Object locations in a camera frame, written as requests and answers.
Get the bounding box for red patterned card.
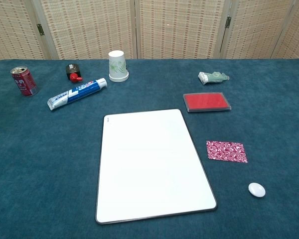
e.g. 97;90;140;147
206;140;248;164

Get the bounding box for white rectangular board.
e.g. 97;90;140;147
95;109;218;224

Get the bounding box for red ink stamp pad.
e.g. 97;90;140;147
183;92;232;114

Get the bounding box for white paper cup green leaves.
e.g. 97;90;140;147
108;50;129;83

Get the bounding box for crumpled green white tube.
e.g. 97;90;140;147
198;71;230;86

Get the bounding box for blue white toothpaste tube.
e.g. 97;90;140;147
47;77;108;111

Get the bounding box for black red small device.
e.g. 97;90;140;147
65;63;83;83

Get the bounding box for woven bamboo folding screen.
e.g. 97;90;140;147
0;0;299;63

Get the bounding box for blue table cloth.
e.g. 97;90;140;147
0;58;299;239

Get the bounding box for white oval pebble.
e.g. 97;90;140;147
248;182;266;198

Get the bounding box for red beverage can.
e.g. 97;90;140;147
10;66;38;97

